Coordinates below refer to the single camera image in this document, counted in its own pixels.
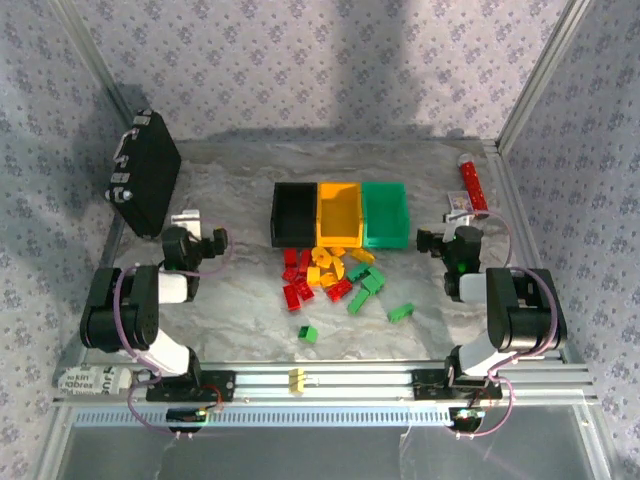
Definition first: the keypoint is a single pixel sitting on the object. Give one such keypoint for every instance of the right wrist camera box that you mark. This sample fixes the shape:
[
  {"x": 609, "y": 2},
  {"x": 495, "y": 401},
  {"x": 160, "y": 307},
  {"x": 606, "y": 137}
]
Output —
[{"x": 457, "y": 225}]

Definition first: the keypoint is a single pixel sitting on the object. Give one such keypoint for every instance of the yellow brick on rail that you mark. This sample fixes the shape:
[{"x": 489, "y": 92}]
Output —
[{"x": 296, "y": 381}]

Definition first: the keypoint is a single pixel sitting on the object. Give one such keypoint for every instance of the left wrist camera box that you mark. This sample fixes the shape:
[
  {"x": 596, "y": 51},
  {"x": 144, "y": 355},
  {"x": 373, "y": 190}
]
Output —
[{"x": 186, "y": 220}]

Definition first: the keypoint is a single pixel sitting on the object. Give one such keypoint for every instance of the black plastic bin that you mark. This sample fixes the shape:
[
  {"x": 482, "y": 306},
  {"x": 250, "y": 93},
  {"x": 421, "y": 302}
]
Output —
[{"x": 295, "y": 215}]

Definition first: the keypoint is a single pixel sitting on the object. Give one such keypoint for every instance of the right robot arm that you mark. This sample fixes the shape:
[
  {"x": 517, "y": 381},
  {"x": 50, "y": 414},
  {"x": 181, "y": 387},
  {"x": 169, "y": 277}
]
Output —
[{"x": 525, "y": 310}]

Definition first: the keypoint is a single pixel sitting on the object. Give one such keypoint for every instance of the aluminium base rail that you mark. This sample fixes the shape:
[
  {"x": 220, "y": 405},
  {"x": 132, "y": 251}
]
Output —
[{"x": 350, "y": 385}]

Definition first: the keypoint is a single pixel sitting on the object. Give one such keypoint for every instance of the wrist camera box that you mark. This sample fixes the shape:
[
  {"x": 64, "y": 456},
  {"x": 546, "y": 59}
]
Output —
[
  {"x": 186, "y": 220},
  {"x": 457, "y": 225}
]

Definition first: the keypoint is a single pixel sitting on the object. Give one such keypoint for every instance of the small printed card box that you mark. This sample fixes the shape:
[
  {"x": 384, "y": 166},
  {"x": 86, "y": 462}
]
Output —
[{"x": 461, "y": 201}]

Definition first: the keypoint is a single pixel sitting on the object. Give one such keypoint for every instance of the green plastic bin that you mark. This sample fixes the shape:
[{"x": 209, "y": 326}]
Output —
[{"x": 385, "y": 215}]

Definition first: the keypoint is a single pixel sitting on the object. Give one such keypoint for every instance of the yellow plastic bin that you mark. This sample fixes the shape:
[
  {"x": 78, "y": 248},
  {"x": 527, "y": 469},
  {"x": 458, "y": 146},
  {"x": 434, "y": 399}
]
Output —
[{"x": 340, "y": 215}]

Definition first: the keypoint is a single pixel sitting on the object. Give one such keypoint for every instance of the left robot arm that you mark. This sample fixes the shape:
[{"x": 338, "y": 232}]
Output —
[{"x": 145, "y": 305}]

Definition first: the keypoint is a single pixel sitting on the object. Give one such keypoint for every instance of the red glitter tube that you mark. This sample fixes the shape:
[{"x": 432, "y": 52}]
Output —
[{"x": 474, "y": 187}]

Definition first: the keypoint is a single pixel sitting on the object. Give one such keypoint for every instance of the aluminium frame post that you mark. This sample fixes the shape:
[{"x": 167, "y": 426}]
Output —
[
  {"x": 91, "y": 55},
  {"x": 542, "y": 75}
]

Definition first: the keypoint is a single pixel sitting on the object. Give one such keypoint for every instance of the floral patterned cloth backdrop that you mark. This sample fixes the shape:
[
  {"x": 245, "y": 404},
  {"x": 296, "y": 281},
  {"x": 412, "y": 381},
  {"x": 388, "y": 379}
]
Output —
[{"x": 320, "y": 60}]

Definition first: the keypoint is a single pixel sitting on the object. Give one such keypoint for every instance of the grey metal panel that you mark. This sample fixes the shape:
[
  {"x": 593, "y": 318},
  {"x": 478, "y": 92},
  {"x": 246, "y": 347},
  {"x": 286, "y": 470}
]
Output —
[{"x": 300, "y": 455}]

